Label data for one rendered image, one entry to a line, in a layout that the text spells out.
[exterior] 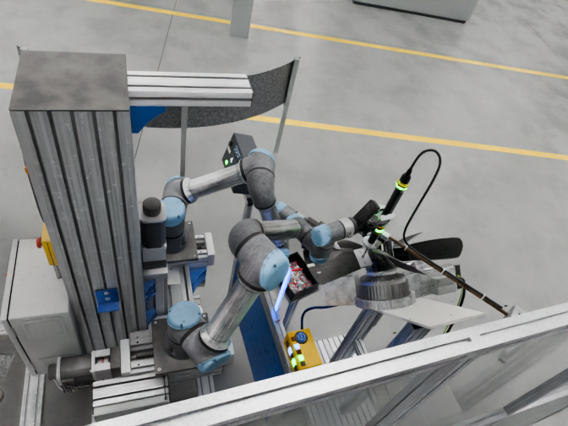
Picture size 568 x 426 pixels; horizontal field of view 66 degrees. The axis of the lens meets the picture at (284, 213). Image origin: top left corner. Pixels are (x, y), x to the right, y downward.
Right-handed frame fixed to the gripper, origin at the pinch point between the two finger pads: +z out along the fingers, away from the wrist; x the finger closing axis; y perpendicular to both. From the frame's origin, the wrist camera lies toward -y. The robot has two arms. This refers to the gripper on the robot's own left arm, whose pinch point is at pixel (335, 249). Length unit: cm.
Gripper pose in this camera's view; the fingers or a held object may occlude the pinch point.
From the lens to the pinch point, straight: 199.7
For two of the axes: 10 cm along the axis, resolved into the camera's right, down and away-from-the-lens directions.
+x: -2.5, 7.1, 6.6
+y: 5.4, -4.6, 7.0
